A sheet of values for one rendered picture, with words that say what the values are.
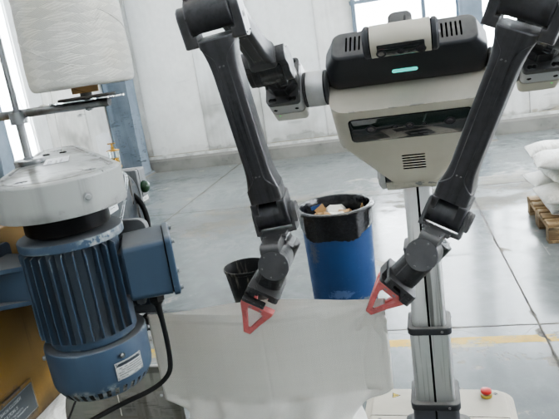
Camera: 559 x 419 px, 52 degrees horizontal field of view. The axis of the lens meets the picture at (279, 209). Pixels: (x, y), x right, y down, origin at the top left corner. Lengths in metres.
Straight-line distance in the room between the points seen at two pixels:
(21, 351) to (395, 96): 0.97
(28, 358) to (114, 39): 0.52
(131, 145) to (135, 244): 9.04
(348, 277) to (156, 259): 2.62
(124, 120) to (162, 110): 0.65
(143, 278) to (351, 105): 0.77
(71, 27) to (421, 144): 0.92
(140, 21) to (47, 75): 8.97
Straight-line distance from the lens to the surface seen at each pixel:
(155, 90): 9.84
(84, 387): 0.90
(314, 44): 9.13
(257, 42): 1.21
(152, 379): 1.76
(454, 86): 1.44
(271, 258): 1.03
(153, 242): 0.85
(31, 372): 1.04
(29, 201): 0.80
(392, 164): 1.57
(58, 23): 0.93
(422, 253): 1.01
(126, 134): 9.88
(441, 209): 1.07
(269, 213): 1.08
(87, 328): 0.87
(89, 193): 0.80
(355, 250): 3.37
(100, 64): 0.93
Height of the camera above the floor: 1.52
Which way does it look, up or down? 14 degrees down
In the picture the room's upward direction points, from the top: 8 degrees counter-clockwise
